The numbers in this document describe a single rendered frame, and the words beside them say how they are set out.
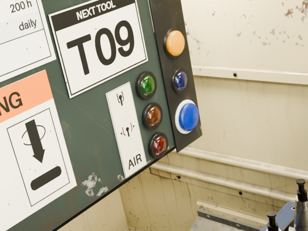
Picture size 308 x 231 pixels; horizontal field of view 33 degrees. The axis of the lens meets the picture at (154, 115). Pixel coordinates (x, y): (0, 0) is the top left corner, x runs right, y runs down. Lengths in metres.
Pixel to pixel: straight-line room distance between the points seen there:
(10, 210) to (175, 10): 0.25
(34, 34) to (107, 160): 0.14
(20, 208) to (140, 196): 1.51
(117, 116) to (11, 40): 0.13
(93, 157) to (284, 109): 0.95
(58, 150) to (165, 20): 0.17
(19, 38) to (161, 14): 0.16
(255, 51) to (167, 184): 0.64
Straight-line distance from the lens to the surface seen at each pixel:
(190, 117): 0.54
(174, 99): 0.53
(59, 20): 0.42
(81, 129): 0.45
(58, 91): 0.43
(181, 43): 0.52
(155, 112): 0.50
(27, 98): 0.41
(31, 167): 0.42
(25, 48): 0.40
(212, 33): 1.40
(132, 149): 0.49
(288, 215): 1.03
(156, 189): 1.83
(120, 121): 0.47
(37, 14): 0.41
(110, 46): 0.46
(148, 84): 0.49
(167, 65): 0.51
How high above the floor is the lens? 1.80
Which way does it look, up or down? 21 degrees down
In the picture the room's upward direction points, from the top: 11 degrees counter-clockwise
